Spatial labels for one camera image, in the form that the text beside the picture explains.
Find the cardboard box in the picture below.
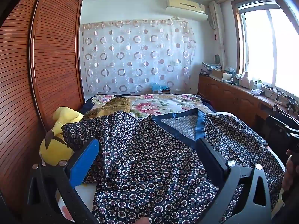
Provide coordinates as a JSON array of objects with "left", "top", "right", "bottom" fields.
[{"left": 211, "top": 69, "right": 232, "bottom": 81}]

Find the person's right hand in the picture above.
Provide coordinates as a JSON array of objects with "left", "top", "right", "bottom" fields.
[{"left": 282, "top": 155, "right": 299, "bottom": 190}]

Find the white window drape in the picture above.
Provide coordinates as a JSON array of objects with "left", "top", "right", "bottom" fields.
[{"left": 209, "top": 1, "right": 226, "bottom": 70}]

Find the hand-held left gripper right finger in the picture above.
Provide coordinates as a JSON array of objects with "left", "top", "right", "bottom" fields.
[{"left": 196, "top": 138, "right": 272, "bottom": 224}]

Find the window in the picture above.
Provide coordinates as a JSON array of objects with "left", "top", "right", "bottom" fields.
[{"left": 231, "top": 0, "right": 299, "bottom": 98}]

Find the person's left hand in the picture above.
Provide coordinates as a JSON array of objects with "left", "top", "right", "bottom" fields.
[{"left": 130, "top": 217, "right": 151, "bottom": 224}]

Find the blue tissue pack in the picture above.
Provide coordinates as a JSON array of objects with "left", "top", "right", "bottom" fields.
[{"left": 151, "top": 83, "right": 171, "bottom": 94}]

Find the gold patterned pillow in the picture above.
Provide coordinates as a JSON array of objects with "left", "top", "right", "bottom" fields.
[{"left": 83, "top": 97, "right": 132, "bottom": 119}]

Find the stack of folded cloths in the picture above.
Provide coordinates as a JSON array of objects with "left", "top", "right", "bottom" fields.
[{"left": 201, "top": 62, "right": 222, "bottom": 75}]

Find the pink bottle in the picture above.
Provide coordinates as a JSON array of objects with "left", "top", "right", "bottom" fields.
[{"left": 241, "top": 72, "right": 250, "bottom": 88}]

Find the wooden side cabinet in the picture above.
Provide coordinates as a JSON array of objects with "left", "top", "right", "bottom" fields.
[{"left": 198, "top": 74, "right": 299, "bottom": 131}]

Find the yellow plush toy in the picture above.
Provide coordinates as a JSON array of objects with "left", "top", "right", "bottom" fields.
[{"left": 39, "top": 107, "right": 84, "bottom": 168}]

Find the floral bed blanket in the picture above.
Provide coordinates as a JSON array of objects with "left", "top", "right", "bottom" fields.
[{"left": 90, "top": 94, "right": 206, "bottom": 118}]

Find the circle patterned wall curtain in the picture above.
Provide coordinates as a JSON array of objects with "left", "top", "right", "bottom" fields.
[{"left": 80, "top": 20, "right": 197, "bottom": 95}]

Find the navy patterned silk shirt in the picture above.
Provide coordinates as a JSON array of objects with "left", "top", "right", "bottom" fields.
[{"left": 61, "top": 108, "right": 285, "bottom": 224}]

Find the wooden slatted wardrobe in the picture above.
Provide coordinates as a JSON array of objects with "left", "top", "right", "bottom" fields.
[{"left": 0, "top": 0, "right": 85, "bottom": 206}]

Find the white air conditioner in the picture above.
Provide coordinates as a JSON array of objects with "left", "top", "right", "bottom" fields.
[{"left": 165, "top": 0, "right": 209, "bottom": 20}]

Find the white flower print blanket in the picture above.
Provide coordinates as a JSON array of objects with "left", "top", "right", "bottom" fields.
[{"left": 55, "top": 145, "right": 289, "bottom": 217}]

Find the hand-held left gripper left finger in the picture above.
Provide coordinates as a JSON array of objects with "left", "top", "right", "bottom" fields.
[{"left": 27, "top": 137, "right": 101, "bottom": 224}]

